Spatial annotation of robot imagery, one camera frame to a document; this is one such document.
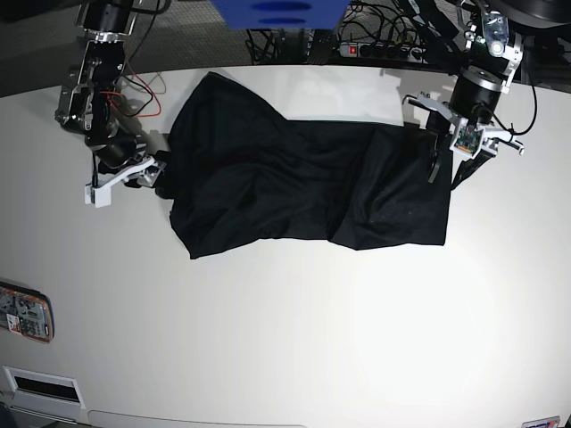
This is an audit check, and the blue plastic holder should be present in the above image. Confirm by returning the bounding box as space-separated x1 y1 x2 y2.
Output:
211 0 350 29

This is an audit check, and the clear orange parts box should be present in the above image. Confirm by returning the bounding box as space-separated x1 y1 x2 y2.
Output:
0 282 54 343

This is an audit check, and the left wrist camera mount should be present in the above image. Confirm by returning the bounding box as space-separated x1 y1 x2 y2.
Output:
402 93 525 160

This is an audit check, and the white power strip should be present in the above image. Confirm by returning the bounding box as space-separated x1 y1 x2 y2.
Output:
337 42 427 63

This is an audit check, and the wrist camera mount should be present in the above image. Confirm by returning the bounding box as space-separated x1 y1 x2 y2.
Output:
402 93 525 160
84 155 166 208

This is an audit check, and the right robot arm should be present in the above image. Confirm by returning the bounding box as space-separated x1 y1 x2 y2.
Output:
54 1 170 208

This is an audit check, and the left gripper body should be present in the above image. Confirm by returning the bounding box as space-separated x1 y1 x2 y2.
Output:
418 11 525 157

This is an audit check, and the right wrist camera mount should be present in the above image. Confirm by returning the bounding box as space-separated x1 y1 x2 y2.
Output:
84 155 166 208

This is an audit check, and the black cable bundle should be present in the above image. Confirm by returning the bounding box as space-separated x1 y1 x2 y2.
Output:
243 0 451 66

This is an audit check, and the black T-shirt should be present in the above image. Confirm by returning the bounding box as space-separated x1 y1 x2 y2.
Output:
168 73 452 259

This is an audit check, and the white slotted table inset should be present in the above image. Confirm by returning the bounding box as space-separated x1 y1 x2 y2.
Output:
3 366 86 423

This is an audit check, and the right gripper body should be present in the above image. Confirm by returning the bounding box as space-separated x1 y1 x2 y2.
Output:
54 40 169 189

